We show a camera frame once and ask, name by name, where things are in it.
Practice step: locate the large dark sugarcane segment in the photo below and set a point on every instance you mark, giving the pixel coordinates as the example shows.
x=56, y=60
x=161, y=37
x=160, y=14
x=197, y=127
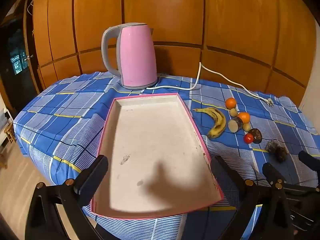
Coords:
x=234, y=125

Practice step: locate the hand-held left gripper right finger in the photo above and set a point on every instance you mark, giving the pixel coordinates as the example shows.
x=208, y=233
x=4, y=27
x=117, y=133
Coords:
x=225, y=177

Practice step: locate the blue plaid tablecloth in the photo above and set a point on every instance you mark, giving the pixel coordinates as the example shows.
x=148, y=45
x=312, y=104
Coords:
x=62, y=120

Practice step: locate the pink shallow cardboard box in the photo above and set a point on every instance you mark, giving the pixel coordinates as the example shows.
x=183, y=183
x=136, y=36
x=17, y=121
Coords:
x=155, y=142

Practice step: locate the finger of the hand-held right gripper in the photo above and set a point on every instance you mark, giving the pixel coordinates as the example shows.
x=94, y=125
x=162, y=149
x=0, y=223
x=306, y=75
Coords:
x=272, y=172
x=308, y=160

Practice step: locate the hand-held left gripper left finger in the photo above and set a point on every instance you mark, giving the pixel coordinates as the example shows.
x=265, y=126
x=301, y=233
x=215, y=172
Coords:
x=93, y=177

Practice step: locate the small wooden stool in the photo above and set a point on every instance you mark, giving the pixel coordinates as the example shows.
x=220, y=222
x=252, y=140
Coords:
x=9, y=132

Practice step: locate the dark glass door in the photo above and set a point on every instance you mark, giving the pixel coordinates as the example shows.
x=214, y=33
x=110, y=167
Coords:
x=15, y=67

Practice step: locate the red cherry tomato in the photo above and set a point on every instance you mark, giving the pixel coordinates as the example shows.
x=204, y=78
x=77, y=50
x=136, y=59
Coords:
x=248, y=138

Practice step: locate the tan longan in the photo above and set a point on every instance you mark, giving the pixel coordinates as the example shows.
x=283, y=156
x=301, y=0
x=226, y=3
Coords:
x=233, y=112
x=246, y=127

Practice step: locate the orange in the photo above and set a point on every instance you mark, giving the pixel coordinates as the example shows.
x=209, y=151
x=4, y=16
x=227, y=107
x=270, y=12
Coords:
x=244, y=117
x=230, y=103

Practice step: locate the spotted yellow banana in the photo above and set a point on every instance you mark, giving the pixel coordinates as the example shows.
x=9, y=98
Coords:
x=218, y=122

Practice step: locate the pink electric kettle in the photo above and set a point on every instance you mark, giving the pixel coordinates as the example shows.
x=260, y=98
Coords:
x=135, y=55

